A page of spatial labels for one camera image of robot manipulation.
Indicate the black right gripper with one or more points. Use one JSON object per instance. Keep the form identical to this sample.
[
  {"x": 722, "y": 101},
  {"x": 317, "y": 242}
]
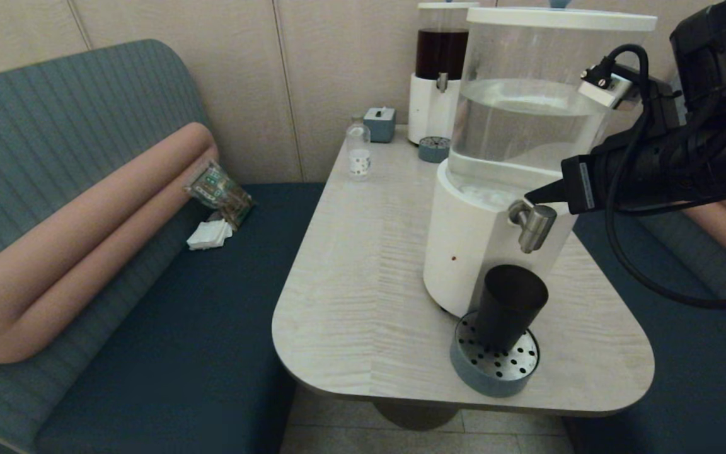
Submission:
[{"x": 640, "y": 176}]

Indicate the silver water dispenser tap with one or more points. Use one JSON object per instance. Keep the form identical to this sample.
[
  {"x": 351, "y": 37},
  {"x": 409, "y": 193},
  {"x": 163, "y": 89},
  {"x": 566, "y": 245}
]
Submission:
[{"x": 536, "y": 228}]

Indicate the black plastic cup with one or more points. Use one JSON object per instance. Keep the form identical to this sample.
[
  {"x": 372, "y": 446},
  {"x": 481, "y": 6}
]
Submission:
[{"x": 509, "y": 309}]

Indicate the large clear water dispenser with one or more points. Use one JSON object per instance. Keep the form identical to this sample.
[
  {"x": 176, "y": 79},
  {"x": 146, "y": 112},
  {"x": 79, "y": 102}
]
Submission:
[{"x": 476, "y": 252}]

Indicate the small blue drip tray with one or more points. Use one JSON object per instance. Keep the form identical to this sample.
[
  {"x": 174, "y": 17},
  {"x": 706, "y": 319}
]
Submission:
[{"x": 433, "y": 150}]

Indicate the small dark drink dispenser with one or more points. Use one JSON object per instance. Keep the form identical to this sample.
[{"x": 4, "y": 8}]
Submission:
[{"x": 431, "y": 107}]

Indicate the small silver dispenser tap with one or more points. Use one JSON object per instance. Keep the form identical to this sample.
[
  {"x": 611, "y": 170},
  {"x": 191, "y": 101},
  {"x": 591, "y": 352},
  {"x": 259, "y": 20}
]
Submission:
[{"x": 442, "y": 82}]

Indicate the white water dispenser lid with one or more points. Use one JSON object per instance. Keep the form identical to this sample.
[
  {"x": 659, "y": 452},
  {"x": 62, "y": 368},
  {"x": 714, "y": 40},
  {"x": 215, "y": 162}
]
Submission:
[{"x": 546, "y": 19}]

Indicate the teal ribbed bench backrest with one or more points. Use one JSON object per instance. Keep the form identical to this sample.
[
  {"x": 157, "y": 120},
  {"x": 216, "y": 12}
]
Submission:
[
  {"x": 716, "y": 271},
  {"x": 54, "y": 113}
]

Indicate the small blue tissue box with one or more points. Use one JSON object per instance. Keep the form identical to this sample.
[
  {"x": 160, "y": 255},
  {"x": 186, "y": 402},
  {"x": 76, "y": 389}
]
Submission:
[{"x": 380, "y": 126}]

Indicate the clear plastic bottle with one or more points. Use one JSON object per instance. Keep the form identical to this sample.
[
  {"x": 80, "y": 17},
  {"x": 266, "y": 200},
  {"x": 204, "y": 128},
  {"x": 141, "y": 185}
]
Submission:
[{"x": 359, "y": 154}]

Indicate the round grey drip tray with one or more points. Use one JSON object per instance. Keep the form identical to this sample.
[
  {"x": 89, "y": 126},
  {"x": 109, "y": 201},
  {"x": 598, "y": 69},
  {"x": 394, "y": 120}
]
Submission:
[{"x": 492, "y": 384}]

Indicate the dark blue bench seat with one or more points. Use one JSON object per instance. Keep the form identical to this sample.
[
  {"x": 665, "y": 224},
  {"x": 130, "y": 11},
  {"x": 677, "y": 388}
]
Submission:
[
  {"x": 212, "y": 347},
  {"x": 684, "y": 378}
]

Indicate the crinkled snack packet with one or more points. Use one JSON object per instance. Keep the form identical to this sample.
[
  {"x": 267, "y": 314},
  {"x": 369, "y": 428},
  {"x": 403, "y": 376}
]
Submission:
[{"x": 218, "y": 192}]

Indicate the white folded napkins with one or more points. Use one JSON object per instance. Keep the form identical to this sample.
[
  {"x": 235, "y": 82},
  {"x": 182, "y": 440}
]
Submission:
[{"x": 210, "y": 234}]

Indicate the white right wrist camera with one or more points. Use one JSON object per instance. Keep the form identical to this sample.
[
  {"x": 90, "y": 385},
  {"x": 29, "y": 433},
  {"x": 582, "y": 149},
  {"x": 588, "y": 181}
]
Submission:
[{"x": 609, "y": 91}]

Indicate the dark table pedestal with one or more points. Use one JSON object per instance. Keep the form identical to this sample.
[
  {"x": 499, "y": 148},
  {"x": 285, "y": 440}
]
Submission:
[{"x": 416, "y": 416}]

